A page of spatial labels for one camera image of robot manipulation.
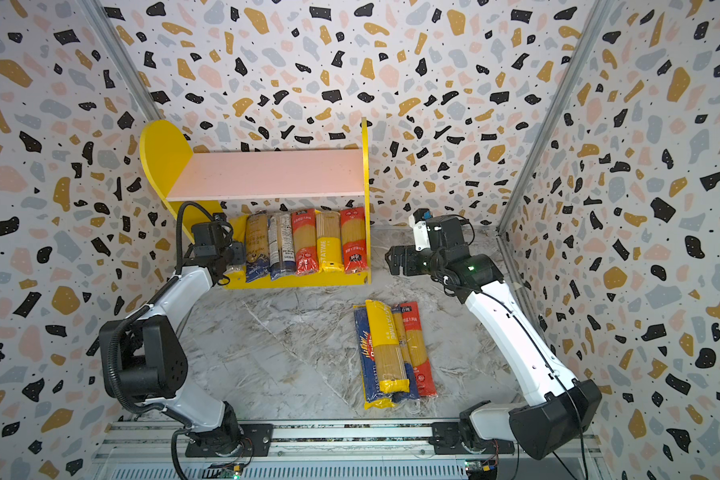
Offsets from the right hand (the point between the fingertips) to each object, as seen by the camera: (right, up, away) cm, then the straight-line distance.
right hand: (397, 248), depth 72 cm
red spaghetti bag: (-12, +3, +22) cm, 26 cm away
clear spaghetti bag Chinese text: (-42, +1, +20) cm, 47 cm away
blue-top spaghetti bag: (+2, -27, +14) cm, 30 cm away
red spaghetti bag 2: (-29, +6, +26) cm, 39 cm away
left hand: (-50, +3, +16) cm, 53 cm away
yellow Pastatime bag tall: (-20, 0, +21) cm, 29 cm away
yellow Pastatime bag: (-2, -29, +8) cm, 30 cm away
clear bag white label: (-35, +1, +20) cm, 40 cm away
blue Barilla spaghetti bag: (-6, -38, +4) cm, 38 cm away
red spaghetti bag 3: (+6, -24, +19) cm, 31 cm away
